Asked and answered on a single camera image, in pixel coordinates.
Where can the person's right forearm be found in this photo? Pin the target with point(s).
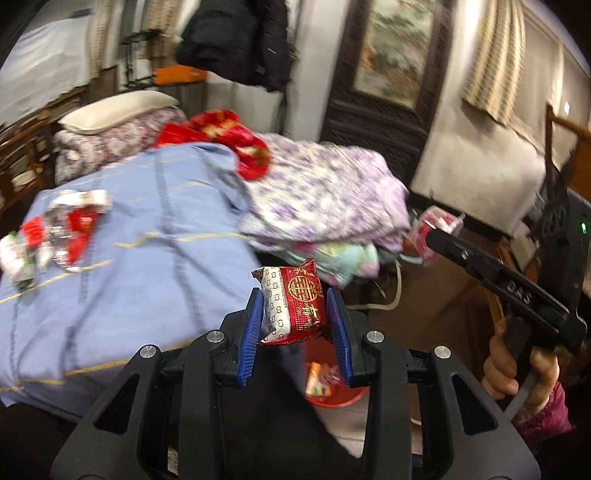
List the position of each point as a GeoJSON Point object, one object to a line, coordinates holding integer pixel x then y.
{"type": "Point", "coordinates": [549, 429]}

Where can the red plastic bin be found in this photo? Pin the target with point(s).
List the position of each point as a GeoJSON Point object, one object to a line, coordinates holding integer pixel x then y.
{"type": "Point", "coordinates": [341, 398]}

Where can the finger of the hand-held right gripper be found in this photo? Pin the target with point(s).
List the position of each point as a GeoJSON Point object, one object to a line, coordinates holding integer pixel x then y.
{"type": "Point", "coordinates": [480, 263]}

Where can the black jacket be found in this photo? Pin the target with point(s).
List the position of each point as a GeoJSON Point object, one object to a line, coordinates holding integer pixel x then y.
{"type": "Point", "coordinates": [235, 41]}

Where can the orange box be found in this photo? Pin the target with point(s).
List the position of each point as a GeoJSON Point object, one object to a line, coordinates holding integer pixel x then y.
{"type": "Point", "coordinates": [180, 75]}

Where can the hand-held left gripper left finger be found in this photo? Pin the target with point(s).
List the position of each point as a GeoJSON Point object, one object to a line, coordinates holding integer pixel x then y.
{"type": "Point", "coordinates": [251, 333]}

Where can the cream pillow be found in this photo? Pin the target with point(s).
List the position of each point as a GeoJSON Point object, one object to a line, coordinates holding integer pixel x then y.
{"type": "Point", "coordinates": [115, 110]}

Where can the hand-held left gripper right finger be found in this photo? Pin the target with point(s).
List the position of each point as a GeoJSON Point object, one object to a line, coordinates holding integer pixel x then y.
{"type": "Point", "coordinates": [339, 333]}

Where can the green white wrapper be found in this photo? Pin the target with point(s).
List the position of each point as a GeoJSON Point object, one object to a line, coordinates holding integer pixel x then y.
{"type": "Point", "coordinates": [16, 263]}

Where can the dark framed painting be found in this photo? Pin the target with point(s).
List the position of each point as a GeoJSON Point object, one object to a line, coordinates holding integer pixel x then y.
{"type": "Point", "coordinates": [392, 50]}

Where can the person's right hand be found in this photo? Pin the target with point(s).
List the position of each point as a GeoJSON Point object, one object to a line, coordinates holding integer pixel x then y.
{"type": "Point", "coordinates": [501, 369]}

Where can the purple floral quilt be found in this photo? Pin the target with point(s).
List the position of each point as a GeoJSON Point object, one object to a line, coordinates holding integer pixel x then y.
{"type": "Point", "coordinates": [323, 194]}

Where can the red white snack packet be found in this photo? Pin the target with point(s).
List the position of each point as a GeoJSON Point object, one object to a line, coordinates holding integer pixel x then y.
{"type": "Point", "coordinates": [295, 300]}

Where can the clear plastic container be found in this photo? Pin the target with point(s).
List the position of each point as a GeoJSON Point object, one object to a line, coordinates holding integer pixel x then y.
{"type": "Point", "coordinates": [431, 221]}

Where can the red patterned blanket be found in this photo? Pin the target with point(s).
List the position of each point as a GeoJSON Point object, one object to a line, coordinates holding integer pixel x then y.
{"type": "Point", "coordinates": [217, 127]}

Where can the pink floral folded quilt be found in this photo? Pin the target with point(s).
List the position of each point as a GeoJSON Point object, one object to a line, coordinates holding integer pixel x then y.
{"type": "Point", "coordinates": [106, 143]}

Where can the mint patterned cloth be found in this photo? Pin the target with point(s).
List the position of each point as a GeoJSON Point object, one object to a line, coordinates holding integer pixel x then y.
{"type": "Point", "coordinates": [341, 263]}

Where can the clear red plastic wrapper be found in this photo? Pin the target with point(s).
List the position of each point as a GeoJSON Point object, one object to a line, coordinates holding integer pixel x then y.
{"type": "Point", "coordinates": [74, 235]}

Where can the striped curtain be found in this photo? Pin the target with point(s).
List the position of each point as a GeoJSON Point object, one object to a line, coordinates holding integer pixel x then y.
{"type": "Point", "coordinates": [496, 60]}

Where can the light blue striped blanket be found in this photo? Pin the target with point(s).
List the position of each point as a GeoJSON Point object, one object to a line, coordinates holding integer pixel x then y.
{"type": "Point", "coordinates": [152, 240]}

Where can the white red snack wrapper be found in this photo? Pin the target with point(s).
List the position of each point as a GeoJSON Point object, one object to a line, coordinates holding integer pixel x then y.
{"type": "Point", "coordinates": [85, 199]}

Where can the black metal rack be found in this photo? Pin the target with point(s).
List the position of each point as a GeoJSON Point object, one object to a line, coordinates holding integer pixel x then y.
{"type": "Point", "coordinates": [134, 60]}

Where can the small red white wrapper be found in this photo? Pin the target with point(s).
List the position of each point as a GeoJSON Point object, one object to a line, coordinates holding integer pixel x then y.
{"type": "Point", "coordinates": [33, 231]}

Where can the colourful candy wrapper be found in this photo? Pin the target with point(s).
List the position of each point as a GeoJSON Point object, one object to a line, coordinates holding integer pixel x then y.
{"type": "Point", "coordinates": [323, 381]}

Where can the wooden chair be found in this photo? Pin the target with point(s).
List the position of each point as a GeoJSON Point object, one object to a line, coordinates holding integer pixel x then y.
{"type": "Point", "coordinates": [561, 138]}

